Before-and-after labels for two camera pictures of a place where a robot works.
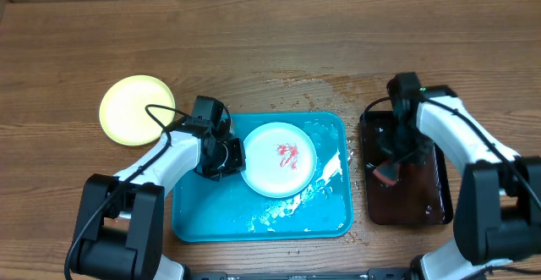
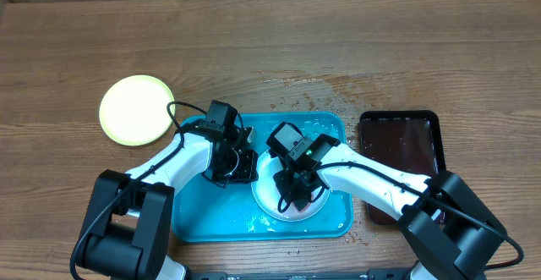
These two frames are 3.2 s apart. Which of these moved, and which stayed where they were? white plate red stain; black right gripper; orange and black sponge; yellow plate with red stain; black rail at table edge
Moved: white plate red stain; black right gripper; orange and black sponge
Stayed: yellow plate with red stain; black rail at table edge
